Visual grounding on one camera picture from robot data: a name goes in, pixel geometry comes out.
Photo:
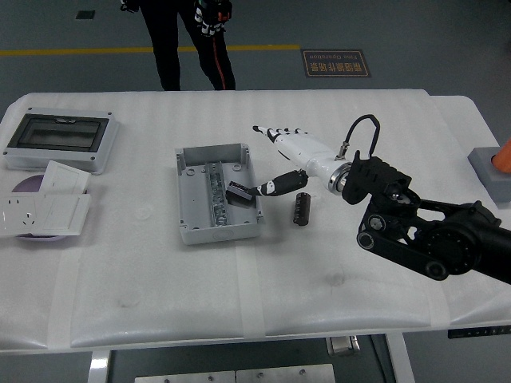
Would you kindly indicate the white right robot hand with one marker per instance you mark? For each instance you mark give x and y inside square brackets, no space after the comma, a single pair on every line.
[307,151]

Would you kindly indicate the person's right gloved hand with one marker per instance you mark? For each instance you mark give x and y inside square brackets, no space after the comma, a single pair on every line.
[128,5]

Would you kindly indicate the person's left gloved hand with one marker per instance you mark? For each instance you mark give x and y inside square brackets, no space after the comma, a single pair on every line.
[211,18]

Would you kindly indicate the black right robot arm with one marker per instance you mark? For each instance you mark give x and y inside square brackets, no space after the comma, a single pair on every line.
[451,239]

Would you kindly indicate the grey open junction box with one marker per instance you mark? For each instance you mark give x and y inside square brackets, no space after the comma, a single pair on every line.
[195,199]

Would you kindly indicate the grey distribution box dark window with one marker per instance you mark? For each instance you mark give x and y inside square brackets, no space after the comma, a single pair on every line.
[56,133]

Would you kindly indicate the dark floor hatch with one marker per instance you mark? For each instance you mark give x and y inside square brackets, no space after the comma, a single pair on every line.
[85,14]

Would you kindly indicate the person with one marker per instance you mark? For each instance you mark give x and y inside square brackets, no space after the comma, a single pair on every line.
[167,48]

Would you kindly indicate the dark floor sign orange text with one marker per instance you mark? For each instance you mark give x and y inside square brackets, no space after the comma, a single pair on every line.
[335,64]

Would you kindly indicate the grey square base block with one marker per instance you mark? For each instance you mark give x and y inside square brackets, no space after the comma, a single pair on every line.
[491,179]

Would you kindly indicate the white foam table mat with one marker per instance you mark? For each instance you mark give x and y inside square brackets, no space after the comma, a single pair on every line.
[159,279]

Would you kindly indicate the purple round plate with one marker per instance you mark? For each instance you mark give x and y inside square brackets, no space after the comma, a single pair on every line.
[28,184]

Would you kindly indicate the white table leg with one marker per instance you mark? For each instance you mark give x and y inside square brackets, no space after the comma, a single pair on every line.
[399,359]
[99,367]

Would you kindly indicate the white socket panel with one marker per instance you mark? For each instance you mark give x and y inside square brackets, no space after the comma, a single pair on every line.
[18,213]

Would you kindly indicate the black table control panel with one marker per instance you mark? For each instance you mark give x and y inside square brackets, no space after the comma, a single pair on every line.
[479,332]

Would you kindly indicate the metal mounting rail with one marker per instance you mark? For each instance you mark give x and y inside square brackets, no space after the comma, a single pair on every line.
[217,207]

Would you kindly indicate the white switch panel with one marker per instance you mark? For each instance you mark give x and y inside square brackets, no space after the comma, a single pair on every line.
[64,213]
[66,177]

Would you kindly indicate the silver metal bracket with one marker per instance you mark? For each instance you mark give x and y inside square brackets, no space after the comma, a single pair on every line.
[343,345]

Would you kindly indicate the grey metal base plate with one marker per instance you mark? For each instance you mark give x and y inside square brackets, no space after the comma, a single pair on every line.
[285,374]
[183,377]

